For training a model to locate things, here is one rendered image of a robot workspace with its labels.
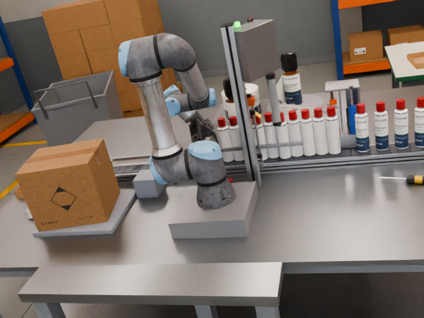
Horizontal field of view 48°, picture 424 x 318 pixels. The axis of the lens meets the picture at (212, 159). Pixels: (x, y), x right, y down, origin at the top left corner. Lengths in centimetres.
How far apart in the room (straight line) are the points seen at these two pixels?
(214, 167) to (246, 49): 44
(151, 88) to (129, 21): 372
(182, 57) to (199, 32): 506
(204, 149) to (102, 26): 387
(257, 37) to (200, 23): 486
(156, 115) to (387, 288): 134
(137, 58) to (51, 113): 260
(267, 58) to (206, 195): 56
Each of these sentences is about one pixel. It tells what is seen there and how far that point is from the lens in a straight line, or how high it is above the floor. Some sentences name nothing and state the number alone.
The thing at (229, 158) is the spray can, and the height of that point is 90.
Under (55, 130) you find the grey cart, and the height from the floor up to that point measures 58.
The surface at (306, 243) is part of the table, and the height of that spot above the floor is 83.
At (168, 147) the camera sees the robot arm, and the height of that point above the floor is 115.
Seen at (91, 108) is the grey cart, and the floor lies 70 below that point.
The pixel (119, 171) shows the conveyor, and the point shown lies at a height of 88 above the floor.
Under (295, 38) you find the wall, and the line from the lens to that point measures 648.
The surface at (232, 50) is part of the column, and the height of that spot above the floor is 141.
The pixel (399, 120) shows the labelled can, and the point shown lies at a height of 101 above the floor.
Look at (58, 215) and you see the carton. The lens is 202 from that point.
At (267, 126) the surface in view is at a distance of 201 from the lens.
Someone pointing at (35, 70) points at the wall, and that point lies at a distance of 788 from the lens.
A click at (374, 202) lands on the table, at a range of 181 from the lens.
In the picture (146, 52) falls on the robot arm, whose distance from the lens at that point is 159.
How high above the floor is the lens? 180
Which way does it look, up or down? 25 degrees down
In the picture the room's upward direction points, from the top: 12 degrees counter-clockwise
